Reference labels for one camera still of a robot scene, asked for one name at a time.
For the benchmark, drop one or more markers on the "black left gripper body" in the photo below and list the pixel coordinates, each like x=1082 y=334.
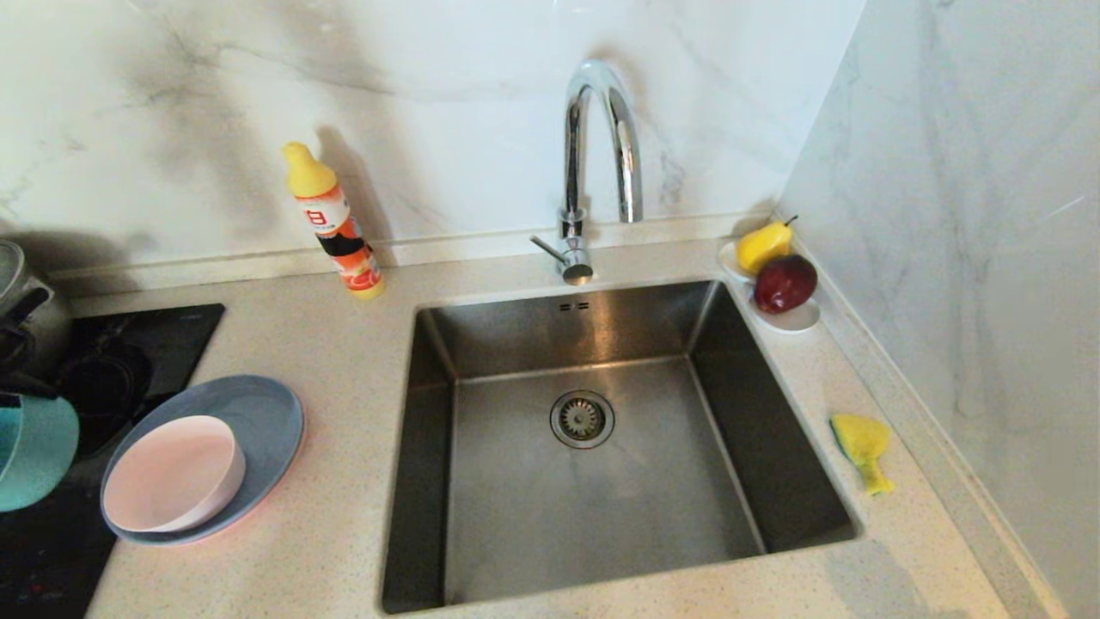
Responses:
x=10 y=348

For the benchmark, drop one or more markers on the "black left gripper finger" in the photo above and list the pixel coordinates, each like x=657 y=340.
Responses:
x=26 y=384

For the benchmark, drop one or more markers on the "teal bowl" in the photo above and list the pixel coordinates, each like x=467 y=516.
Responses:
x=39 y=451

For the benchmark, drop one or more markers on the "pink bowl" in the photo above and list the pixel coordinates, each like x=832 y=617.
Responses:
x=172 y=473

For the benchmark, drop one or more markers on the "blue grey plate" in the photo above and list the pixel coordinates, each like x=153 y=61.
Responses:
x=266 y=421

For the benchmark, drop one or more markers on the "pink plate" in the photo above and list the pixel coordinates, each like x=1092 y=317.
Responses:
x=249 y=516

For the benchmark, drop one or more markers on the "orange white dish soap bottle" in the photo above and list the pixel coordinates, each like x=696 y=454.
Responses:
x=335 y=223

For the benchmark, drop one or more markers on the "yellow green sponge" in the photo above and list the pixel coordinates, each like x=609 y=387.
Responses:
x=864 y=438

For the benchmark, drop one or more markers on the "stainless steel sink basin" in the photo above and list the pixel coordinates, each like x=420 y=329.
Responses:
x=601 y=516

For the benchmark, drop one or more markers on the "steel cooking pot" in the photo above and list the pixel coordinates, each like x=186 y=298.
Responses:
x=34 y=318

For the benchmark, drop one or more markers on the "black frying pan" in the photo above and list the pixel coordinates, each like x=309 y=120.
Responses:
x=103 y=387

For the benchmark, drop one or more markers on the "black induction cooktop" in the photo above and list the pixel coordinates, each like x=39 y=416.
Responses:
x=185 y=331

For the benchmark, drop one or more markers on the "round metal drain strainer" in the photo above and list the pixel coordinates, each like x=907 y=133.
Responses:
x=583 y=419

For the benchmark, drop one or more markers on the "chrome gooseneck faucet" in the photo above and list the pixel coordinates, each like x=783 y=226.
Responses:
x=574 y=155

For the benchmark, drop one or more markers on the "yellow pear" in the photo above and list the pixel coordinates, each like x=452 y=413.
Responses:
x=764 y=248

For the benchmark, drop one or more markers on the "dark red apple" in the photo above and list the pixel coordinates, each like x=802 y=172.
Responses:
x=785 y=284

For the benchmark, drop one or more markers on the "small white fruit dish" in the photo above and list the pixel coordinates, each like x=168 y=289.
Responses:
x=797 y=322

